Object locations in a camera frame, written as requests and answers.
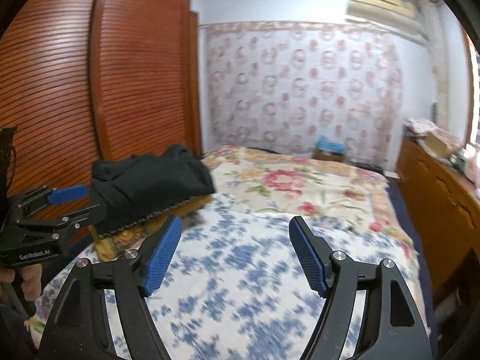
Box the black printed t-shirt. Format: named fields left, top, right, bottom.
left=89, top=144, right=216, bottom=231

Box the beige tied drape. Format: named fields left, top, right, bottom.
left=418, top=0, right=450, bottom=129

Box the pink circle patterned curtain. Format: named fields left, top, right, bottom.
left=202, top=22, right=403, bottom=167

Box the small box with blue cloth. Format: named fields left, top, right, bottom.
left=313, top=135, right=346, bottom=163

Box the navy blue bed mattress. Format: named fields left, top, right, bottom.
left=386, top=179, right=438, bottom=359

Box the person's left hand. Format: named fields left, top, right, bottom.
left=0, top=264, right=42, bottom=302

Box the wooden sideboard cabinet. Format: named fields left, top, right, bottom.
left=396, top=138, right=479, bottom=303

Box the pink floral cream blanket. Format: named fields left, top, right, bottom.
left=202, top=145, right=419, bottom=267

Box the folded mustard sunflower cloth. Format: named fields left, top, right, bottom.
left=88, top=195, right=212, bottom=262

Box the wall air conditioner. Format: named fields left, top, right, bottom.
left=346, top=0, right=422, bottom=35

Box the red-brown louvered wardrobe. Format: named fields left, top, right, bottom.
left=1, top=0, right=203, bottom=195

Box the cardboard box on cabinet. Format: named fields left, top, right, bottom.
left=425, top=130, right=459, bottom=158

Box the floral fabric pile on cabinet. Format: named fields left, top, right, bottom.
left=403, top=118, right=440, bottom=137

